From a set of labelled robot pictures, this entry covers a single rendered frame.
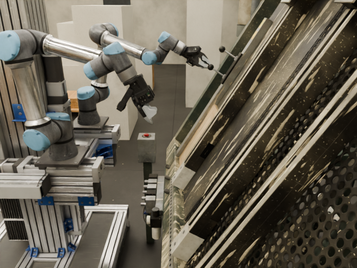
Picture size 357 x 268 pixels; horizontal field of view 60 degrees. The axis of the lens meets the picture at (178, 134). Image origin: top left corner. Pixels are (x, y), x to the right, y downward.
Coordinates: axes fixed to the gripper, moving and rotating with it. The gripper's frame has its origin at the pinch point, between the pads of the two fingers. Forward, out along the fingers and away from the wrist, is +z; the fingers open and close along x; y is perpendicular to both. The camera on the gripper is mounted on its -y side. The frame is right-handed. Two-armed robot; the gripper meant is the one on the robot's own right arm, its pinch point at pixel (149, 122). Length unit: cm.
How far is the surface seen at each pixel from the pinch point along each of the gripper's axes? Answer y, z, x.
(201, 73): 11, 83, 422
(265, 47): 58, -3, 14
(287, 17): 71, -11, 14
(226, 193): 20.6, 24.6, -35.7
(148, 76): -99, 61, 540
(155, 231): -29, 58, 7
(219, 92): 31, 17, 51
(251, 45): 58, 1, 51
